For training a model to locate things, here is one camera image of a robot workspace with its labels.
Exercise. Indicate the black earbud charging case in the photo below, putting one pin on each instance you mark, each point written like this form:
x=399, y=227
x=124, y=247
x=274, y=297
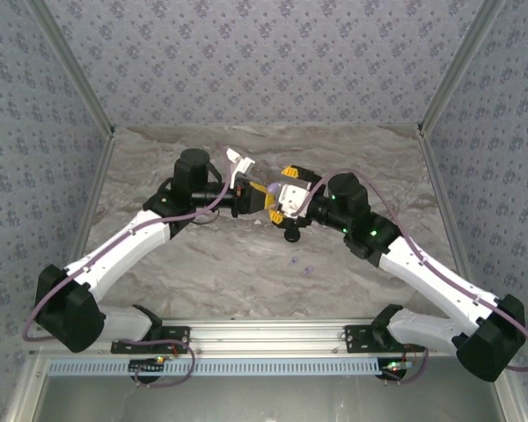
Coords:
x=292, y=236

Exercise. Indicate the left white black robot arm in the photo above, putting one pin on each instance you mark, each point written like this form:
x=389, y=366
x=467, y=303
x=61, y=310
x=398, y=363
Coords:
x=123, y=246

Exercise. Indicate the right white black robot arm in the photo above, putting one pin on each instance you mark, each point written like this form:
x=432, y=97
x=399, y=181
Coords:
x=431, y=274

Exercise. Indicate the black controller board with LED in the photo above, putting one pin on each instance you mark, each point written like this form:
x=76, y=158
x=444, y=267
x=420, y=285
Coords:
x=393, y=369
x=147, y=365

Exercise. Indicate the aluminium side rail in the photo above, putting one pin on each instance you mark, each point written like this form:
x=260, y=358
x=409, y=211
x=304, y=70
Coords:
x=444, y=198
x=92, y=198

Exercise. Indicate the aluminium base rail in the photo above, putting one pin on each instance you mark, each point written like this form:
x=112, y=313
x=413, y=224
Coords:
x=264, y=336

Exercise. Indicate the aluminium corner post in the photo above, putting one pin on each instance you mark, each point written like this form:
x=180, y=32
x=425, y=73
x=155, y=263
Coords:
x=459, y=66
x=72, y=66

